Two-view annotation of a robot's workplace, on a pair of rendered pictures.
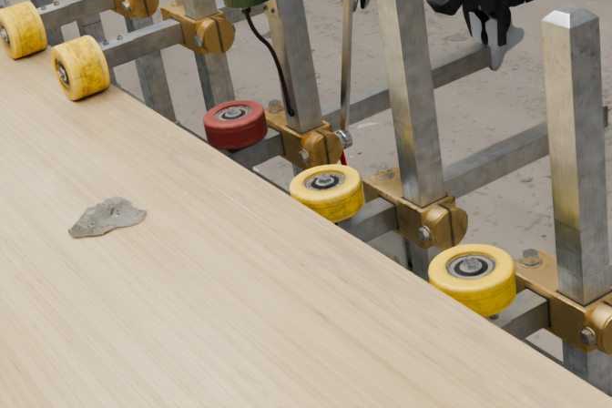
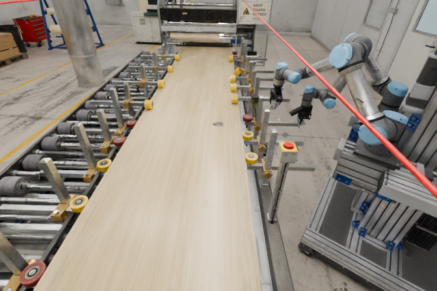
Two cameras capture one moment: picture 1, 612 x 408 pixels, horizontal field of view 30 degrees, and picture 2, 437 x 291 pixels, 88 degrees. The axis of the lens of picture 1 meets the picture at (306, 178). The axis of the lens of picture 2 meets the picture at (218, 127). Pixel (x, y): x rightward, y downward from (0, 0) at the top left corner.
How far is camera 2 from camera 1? 0.61 m
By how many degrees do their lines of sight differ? 25
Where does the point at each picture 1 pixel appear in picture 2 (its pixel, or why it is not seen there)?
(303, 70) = (259, 115)
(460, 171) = not seen: hidden behind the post
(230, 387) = (211, 154)
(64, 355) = (198, 139)
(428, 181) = (262, 141)
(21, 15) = (233, 86)
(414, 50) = (265, 122)
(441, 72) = (286, 123)
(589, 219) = (268, 158)
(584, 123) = (271, 145)
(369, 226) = (252, 142)
